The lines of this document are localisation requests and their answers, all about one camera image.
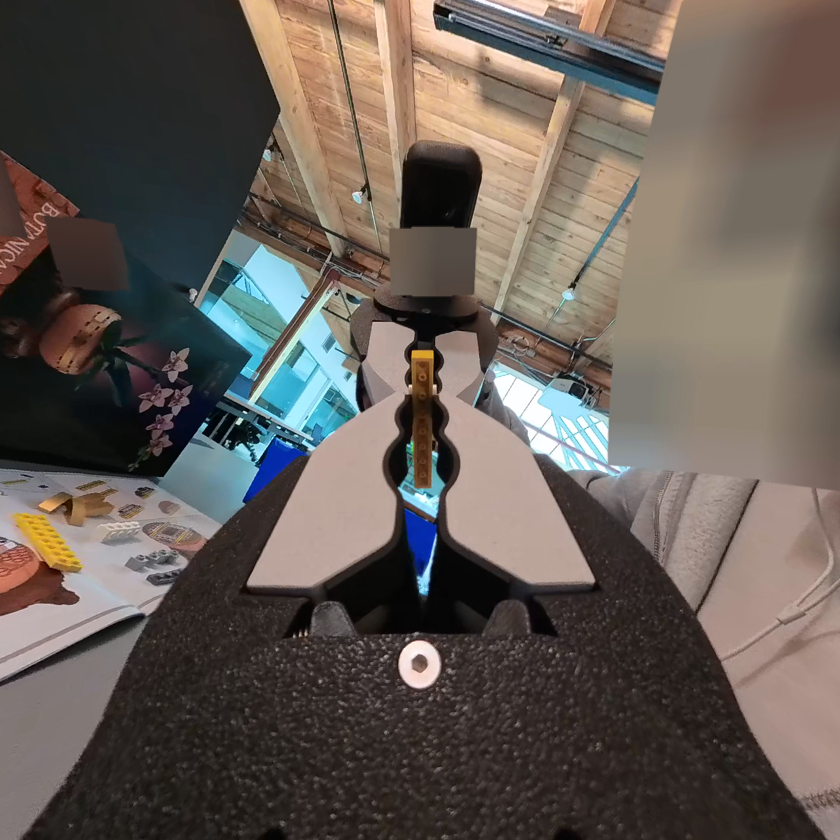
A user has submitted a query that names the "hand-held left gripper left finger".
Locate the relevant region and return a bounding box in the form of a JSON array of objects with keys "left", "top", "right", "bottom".
[{"left": 246, "top": 392, "right": 408, "bottom": 601}]

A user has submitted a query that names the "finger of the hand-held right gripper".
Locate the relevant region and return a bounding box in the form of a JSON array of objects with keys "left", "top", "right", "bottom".
[
  {"left": 364, "top": 322, "right": 417, "bottom": 412},
  {"left": 437, "top": 329, "right": 485, "bottom": 404}
]

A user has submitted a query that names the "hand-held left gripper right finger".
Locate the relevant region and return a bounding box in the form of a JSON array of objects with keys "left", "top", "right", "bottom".
[{"left": 435, "top": 390, "right": 597, "bottom": 602}]

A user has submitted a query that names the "blue plastic bin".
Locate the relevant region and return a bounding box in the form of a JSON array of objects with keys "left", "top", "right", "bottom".
[{"left": 243, "top": 437, "right": 441, "bottom": 594}]

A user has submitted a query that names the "yellow long brick plate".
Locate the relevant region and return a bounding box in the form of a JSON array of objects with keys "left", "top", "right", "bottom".
[
  {"left": 15, "top": 514, "right": 84, "bottom": 573},
  {"left": 409, "top": 347, "right": 442, "bottom": 489}
]

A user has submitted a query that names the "person's right forearm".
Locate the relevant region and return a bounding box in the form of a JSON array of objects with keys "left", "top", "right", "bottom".
[{"left": 476, "top": 365, "right": 536, "bottom": 454}]

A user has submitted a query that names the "black orchid print set box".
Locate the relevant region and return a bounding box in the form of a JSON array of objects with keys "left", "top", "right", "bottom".
[{"left": 0, "top": 151, "right": 253, "bottom": 476}]

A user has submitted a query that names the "brick set instruction booklet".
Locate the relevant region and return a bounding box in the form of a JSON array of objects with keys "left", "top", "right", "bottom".
[{"left": 0, "top": 462, "right": 221, "bottom": 683}]

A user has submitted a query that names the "dark partition panel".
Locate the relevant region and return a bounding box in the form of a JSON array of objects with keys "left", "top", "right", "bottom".
[{"left": 0, "top": 0, "right": 284, "bottom": 309}]

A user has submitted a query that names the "white thin cord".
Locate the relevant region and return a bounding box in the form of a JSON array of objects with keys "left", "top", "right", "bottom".
[{"left": 716, "top": 486, "right": 840, "bottom": 664}]

